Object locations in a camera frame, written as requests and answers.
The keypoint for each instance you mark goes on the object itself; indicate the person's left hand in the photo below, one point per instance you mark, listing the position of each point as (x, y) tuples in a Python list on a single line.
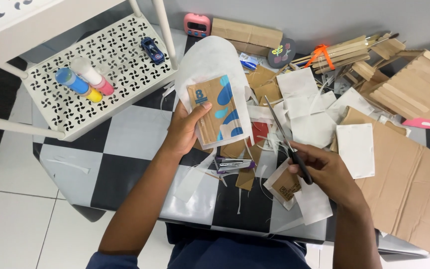
[(179, 130)]

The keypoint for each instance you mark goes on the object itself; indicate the person's right hand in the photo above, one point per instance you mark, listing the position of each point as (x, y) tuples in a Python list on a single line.
[(334, 175)]

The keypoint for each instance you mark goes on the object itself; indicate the person's right fingers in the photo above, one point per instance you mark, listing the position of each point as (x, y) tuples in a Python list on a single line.
[(314, 157)]

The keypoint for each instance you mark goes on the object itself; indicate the cardboard piece with blue print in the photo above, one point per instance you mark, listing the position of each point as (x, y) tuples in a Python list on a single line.
[(218, 112)]

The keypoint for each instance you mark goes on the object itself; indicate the white fabric sheet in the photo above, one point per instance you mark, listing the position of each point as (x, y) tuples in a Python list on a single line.
[(209, 56)]

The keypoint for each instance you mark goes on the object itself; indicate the half wrapped cardboard piece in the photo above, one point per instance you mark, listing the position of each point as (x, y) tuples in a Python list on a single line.
[(285, 185)]

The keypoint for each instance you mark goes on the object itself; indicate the white wrapped rectangular card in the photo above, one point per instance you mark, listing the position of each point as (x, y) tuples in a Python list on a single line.
[(356, 151)]

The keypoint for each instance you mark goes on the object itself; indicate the heap of white fabric scraps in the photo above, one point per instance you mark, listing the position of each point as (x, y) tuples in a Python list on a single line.
[(308, 112)]

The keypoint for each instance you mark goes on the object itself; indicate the white fabric rectangle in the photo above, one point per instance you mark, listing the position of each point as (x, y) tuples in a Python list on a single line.
[(314, 207)]

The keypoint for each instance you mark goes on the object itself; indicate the red card piece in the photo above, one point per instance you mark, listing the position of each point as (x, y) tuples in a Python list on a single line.
[(260, 131)]

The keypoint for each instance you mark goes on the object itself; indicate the brown cardboard strip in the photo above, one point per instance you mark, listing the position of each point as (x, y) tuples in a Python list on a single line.
[(246, 172)]

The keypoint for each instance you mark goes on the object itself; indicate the purple and silver stapler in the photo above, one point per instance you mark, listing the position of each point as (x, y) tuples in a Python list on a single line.
[(235, 164)]

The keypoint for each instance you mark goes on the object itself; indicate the brown cardboard offcuts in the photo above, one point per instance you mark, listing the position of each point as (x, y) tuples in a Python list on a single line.
[(265, 84)]

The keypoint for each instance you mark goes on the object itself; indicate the large brown cardboard sheet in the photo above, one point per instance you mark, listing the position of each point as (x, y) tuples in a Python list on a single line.
[(409, 186)]

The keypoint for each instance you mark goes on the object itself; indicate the orange ribbon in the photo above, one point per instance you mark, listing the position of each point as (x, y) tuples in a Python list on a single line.
[(321, 56)]

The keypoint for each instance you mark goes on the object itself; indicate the bundle of wooden craft sticks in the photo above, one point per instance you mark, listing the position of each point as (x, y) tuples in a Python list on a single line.
[(345, 54)]

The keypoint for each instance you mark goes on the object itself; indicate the dark grey flower plaque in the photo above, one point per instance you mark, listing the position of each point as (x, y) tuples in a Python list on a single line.
[(281, 53)]

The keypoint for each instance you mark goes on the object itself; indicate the small blue and white box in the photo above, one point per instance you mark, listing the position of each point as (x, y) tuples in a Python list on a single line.
[(248, 61)]

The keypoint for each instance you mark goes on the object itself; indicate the pink cutter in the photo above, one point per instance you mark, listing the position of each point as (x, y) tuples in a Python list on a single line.
[(429, 125)]

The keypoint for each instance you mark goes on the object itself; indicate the wooden craft stick house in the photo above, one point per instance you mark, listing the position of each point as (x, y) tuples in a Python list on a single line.
[(413, 87)]

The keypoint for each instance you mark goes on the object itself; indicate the person's dark blue clothing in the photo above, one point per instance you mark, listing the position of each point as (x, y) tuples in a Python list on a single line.
[(233, 250)]

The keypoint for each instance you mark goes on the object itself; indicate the long white fabric offcut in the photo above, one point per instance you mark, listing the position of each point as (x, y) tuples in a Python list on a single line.
[(190, 179)]

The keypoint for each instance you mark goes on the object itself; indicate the brown cardboard box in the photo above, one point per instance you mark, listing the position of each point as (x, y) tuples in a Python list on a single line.
[(246, 35)]

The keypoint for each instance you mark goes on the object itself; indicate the pink digital timer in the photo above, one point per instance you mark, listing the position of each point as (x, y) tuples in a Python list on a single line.
[(197, 25)]

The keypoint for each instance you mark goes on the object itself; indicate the black and white checkered mat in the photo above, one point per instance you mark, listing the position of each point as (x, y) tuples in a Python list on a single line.
[(125, 172)]

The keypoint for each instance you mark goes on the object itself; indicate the blue toy car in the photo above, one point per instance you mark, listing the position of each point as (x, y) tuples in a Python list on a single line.
[(153, 49)]

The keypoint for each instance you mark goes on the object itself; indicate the pink paint bottle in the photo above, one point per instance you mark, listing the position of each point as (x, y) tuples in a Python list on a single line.
[(105, 87)]

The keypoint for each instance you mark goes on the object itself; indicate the yellow paint bottle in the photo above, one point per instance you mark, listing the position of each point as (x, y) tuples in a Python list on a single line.
[(94, 95)]

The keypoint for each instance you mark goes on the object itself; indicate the white perforated metal shelf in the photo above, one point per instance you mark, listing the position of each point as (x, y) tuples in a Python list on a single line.
[(99, 63)]

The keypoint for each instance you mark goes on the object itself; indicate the white paint bottle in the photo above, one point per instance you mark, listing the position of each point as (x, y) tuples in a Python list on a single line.
[(86, 71)]

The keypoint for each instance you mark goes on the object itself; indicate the narrow white fabric strip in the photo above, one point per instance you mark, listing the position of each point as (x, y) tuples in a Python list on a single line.
[(69, 164)]

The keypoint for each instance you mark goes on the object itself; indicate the blue paint bottle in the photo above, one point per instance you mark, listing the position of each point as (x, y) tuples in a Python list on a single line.
[(71, 80)]

